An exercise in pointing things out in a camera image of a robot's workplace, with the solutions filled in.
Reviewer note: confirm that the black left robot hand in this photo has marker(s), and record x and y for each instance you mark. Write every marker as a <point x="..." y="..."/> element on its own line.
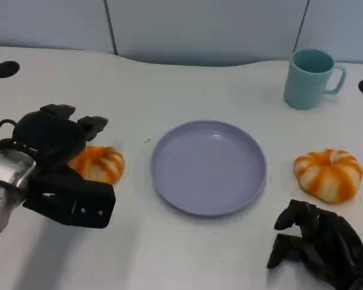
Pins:
<point x="48" y="136"/>

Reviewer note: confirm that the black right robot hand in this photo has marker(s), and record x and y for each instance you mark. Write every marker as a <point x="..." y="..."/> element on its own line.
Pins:
<point x="335" y="244"/>

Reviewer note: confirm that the orange white toy bread roll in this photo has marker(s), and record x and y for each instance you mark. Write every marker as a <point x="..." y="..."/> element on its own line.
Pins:
<point x="103" y="164"/>
<point x="328" y="178"/>

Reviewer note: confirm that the grey blue partition panel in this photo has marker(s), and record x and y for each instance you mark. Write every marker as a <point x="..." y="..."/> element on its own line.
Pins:
<point x="205" y="30"/>
<point x="342" y="24"/>
<point x="48" y="21"/>

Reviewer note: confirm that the lilac plate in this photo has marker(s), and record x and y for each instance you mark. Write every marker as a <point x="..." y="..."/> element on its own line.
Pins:
<point x="208" y="169"/>

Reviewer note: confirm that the pale green mug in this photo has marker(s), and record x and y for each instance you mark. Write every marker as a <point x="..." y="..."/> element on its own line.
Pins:
<point x="304" y="86"/>

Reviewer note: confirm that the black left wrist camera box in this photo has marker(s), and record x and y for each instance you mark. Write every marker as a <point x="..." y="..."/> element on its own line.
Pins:
<point x="69" y="199"/>

